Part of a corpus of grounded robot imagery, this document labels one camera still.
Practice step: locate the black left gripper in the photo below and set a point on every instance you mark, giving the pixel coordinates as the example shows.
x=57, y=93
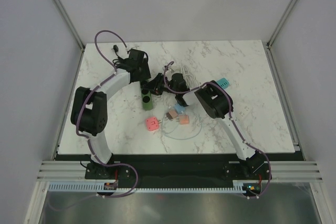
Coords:
x=146, y=74

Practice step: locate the white power strip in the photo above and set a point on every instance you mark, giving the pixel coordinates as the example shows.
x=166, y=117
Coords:
x=243, y=111

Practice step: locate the pink plug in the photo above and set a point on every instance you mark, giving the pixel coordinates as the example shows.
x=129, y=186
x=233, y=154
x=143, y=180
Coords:
x=152, y=123

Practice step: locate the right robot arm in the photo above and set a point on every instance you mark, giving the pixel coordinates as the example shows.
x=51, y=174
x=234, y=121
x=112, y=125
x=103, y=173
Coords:
x=218, y=105

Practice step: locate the beige brown plug adapter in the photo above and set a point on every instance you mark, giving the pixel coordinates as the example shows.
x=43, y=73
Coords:
x=171, y=114

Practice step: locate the orange pink plug adapter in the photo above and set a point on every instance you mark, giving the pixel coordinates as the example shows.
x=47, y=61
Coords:
x=183, y=119

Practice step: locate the light blue plug adapter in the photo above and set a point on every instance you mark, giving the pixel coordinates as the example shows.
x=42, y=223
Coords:
x=179, y=109

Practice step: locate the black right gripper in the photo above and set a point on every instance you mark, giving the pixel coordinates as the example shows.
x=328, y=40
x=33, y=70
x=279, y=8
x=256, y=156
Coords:
x=155, y=86

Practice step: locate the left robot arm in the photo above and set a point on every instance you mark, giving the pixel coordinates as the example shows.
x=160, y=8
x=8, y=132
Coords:
x=89, y=112

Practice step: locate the teal power strip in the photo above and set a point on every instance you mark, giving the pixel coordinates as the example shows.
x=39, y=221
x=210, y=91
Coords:
x=223, y=83

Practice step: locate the green power strip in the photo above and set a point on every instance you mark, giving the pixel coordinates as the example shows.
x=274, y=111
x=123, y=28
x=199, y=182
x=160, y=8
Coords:
x=147, y=102

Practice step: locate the white slotted cable duct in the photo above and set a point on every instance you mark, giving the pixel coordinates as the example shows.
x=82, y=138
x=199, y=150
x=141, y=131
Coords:
x=152, y=184

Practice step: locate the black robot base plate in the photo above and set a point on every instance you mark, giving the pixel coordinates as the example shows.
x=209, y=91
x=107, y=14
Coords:
x=136, y=166

